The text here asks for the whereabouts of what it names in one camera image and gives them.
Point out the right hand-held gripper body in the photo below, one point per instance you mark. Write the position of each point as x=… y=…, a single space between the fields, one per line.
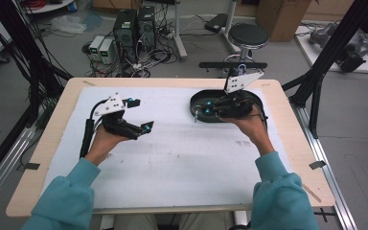
x=239 y=83

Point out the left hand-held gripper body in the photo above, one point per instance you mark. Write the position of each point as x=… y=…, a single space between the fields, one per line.
x=110 y=105

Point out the black hanger stand oval base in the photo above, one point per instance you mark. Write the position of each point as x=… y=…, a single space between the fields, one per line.
x=214 y=65

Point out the person's left hand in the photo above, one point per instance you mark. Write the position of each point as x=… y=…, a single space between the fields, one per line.
x=103 y=143

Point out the person's right hand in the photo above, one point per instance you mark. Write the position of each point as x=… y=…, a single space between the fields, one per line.
x=252 y=127

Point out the wooden table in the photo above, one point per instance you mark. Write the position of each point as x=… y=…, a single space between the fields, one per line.
x=179 y=82

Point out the white foam mat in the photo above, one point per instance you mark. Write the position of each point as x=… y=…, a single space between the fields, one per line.
x=179 y=159

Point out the black round stool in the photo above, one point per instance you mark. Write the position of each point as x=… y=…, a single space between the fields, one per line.
x=248 y=35

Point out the white power supply unit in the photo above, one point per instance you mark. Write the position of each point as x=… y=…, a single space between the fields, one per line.
x=107 y=51
x=96 y=46

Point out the white table leg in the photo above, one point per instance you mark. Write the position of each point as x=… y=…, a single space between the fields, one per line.
x=179 y=35
x=230 y=25

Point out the flat black box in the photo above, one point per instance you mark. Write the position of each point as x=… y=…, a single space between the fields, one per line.
x=215 y=23

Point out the black computer tower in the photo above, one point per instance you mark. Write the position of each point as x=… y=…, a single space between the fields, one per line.
x=147 y=27
x=125 y=32

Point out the cardboard box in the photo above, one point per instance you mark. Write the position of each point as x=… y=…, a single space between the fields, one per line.
x=281 y=19

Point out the white board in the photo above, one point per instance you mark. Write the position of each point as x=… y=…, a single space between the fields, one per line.
x=313 y=54

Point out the clear plastic bag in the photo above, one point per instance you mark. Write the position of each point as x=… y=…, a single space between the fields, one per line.
x=67 y=25

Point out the grey device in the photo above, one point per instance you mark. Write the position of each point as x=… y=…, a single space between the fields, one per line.
x=321 y=35

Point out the black tape piece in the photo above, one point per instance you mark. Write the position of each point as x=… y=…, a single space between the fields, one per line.
x=317 y=165
x=31 y=166

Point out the person's legs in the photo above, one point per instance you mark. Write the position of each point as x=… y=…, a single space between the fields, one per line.
x=204 y=222

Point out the round white table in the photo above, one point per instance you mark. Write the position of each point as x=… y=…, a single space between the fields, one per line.
x=51 y=6

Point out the black device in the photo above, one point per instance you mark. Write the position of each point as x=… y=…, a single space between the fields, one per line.
x=353 y=56

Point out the thin wooden stick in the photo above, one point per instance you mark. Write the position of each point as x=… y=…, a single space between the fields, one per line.
x=313 y=194

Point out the black frame strut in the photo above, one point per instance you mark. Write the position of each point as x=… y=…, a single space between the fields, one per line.
x=16 y=35
x=332 y=44

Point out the aluminium rail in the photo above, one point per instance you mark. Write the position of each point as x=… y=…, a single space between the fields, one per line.
x=6 y=163
x=329 y=179

